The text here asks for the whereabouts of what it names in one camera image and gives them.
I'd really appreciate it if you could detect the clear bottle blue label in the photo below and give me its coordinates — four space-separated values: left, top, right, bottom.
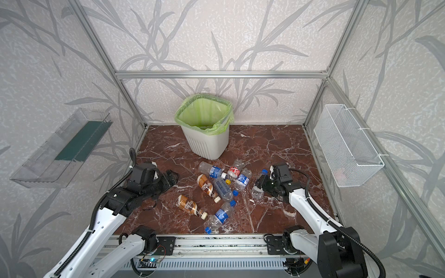
234 168 252 192

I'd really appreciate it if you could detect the brown Nescafe bottle lower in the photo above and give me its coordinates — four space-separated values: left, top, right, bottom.
176 195 208 220

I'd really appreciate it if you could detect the small water bottle white cap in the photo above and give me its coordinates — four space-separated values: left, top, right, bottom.
198 162 227 179

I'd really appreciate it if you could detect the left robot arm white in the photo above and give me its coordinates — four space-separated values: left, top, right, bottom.
46 162 179 278

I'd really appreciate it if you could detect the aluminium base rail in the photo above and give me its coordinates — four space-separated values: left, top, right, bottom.
100 233 314 271

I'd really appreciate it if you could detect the brown nescafe bottle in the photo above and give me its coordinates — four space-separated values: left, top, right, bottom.
197 174 221 203
176 195 208 220

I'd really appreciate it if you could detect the clear bottle red label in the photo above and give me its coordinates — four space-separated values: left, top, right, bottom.
227 159 246 184

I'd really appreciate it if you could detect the white plastic trash bin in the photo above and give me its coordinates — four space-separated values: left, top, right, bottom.
181 126 229 161

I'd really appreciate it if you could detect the aluminium frame profile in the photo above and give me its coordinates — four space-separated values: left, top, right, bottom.
68 1 445 259

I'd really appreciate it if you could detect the white wire mesh basket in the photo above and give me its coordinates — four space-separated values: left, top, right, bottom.
314 104 385 188

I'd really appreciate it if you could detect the green bin liner bag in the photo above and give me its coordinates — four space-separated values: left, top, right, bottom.
175 94 235 136

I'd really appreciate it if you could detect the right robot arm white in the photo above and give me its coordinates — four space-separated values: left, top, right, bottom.
255 163 387 278

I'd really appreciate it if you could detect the green circuit board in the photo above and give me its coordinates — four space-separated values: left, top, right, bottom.
140 257 164 267

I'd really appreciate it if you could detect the clear acrylic wall shelf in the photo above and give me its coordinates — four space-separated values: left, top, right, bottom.
10 108 113 188

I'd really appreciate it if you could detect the brown Nescafe bottle upper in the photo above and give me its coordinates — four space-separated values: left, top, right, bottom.
197 174 221 203

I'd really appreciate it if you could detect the soda water bottle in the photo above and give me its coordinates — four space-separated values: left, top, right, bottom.
213 177 236 207

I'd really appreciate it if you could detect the Pepsi bottle blue cap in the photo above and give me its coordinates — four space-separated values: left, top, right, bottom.
251 169 268 200

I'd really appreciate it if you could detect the water bottle blue cap lower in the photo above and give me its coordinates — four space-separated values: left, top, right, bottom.
205 200 236 234

